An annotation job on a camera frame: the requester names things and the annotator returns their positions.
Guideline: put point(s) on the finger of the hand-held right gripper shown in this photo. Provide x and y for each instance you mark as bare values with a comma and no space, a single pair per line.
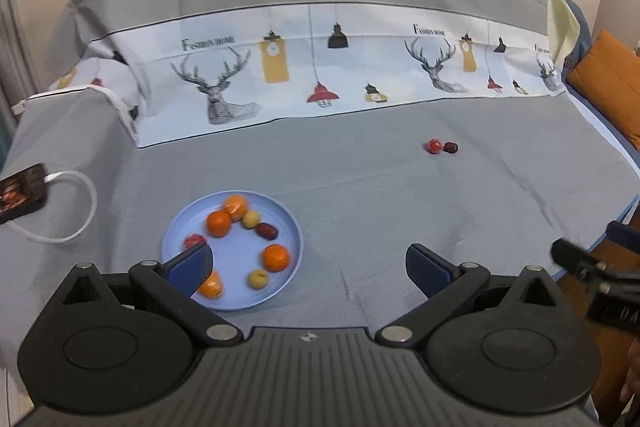
575,257
625,237

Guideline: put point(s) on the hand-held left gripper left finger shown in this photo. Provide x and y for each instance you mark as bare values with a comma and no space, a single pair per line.
192,267

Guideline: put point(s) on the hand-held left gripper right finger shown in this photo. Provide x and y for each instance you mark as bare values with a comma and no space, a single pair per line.
427,269

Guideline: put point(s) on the small red fruit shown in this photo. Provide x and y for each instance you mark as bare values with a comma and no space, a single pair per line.
434,146
194,240

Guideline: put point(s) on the plastic mandarin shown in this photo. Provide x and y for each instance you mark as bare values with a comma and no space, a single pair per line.
236,205

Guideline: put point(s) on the light blue plate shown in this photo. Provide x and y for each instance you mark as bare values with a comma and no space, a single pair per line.
285,227

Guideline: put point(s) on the person's right hand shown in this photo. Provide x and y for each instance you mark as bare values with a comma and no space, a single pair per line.
631,377

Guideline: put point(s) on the orange mandarin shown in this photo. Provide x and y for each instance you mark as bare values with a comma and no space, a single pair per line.
219,223
212,287
276,257

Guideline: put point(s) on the small yellow fruit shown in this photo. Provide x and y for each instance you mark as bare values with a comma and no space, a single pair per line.
251,219
258,279

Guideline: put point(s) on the grey bed sheet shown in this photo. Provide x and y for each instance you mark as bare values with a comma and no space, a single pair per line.
400,207

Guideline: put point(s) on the dark red jujube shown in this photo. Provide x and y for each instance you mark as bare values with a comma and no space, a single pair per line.
451,147
265,231

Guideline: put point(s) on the light blue bed sheet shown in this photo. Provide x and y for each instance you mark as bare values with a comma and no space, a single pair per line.
600,122

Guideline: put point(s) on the orange pillow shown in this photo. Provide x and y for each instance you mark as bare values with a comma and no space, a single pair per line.
607,72

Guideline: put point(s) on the black smartphone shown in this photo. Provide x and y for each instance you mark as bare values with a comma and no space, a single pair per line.
20,197

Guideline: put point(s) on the dark blue pillow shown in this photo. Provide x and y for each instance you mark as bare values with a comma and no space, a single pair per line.
580,32

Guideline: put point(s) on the cream cloth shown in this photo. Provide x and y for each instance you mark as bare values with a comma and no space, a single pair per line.
562,22

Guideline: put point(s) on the grey curtain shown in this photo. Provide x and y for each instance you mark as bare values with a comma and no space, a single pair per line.
15,32

